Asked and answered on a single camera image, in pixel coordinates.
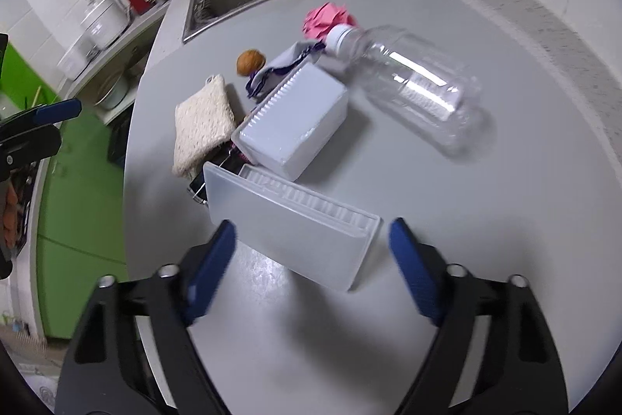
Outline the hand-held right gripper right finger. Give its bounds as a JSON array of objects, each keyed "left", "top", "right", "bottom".
[{"left": 388, "top": 217, "right": 569, "bottom": 415}]

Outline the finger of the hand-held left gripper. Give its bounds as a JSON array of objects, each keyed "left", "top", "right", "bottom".
[
  {"left": 0, "top": 99, "right": 82, "bottom": 138},
  {"left": 0, "top": 124, "right": 63, "bottom": 169}
]

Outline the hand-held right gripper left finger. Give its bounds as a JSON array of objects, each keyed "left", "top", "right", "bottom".
[{"left": 54, "top": 219, "right": 237, "bottom": 415}]

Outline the black shiny wrapper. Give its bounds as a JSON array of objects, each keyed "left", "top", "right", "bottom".
[{"left": 189, "top": 143, "right": 253, "bottom": 206}]

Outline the beige loofah pad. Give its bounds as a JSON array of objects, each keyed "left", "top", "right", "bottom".
[{"left": 172, "top": 74, "right": 237, "bottom": 177}]

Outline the white plastic box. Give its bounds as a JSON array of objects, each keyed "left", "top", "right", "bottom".
[{"left": 231, "top": 62, "right": 349, "bottom": 182}]

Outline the clear plastic bottle white cap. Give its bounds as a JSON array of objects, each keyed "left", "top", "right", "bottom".
[{"left": 325, "top": 25, "right": 484, "bottom": 158}]

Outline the brown walnut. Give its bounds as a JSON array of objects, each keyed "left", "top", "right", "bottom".
[{"left": 236, "top": 49, "right": 266, "bottom": 78}]

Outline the grey cloth with purple trim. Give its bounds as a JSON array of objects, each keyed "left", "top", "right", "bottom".
[{"left": 245, "top": 42, "right": 325, "bottom": 100}]

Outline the pink paper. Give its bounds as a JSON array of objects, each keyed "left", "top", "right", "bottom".
[{"left": 304, "top": 3, "right": 359, "bottom": 42}]

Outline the person's left hand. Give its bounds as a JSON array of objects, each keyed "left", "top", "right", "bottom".
[{"left": 0, "top": 186, "right": 21, "bottom": 250}]

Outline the clear plastic tub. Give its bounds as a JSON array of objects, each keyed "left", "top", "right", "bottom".
[{"left": 58, "top": 40, "right": 98, "bottom": 80}]

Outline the pale green pot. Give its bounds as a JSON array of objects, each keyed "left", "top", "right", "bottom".
[{"left": 94, "top": 70, "right": 129, "bottom": 110}]

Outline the white rice cooker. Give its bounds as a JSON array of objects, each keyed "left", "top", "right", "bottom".
[{"left": 80, "top": 0, "right": 133, "bottom": 51}]

